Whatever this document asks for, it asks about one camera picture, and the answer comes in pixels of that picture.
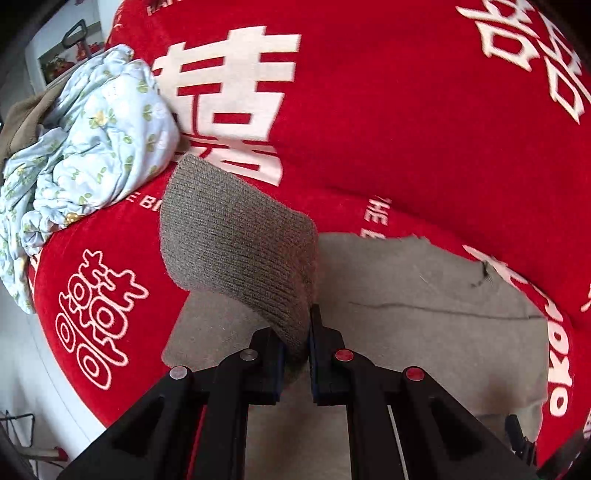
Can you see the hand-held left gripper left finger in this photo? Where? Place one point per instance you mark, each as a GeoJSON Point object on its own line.
{"type": "Point", "coordinates": [278, 369]}

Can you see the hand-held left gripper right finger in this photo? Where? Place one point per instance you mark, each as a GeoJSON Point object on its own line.
{"type": "Point", "coordinates": [314, 369]}

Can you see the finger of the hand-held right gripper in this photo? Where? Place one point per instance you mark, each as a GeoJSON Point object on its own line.
{"type": "Point", "coordinates": [519, 438]}

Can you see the grey knit sweater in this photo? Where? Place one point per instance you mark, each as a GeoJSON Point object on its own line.
{"type": "Point", "coordinates": [240, 240]}

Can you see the red printed blanket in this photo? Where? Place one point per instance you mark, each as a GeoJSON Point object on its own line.
{"type": "Point", "coordinates": [392, 115]}

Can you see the light blue floral cloth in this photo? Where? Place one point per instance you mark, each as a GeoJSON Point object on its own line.
{"type": "Point", "coordinates": [106, 129]}

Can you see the brown cloth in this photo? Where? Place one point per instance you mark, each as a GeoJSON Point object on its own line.
{"type": "Point", "coordinates": [23, 124]}

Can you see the framed wall picture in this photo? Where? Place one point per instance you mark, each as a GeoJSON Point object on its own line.
{"type": "Point", "coordinates": [64, 60]}

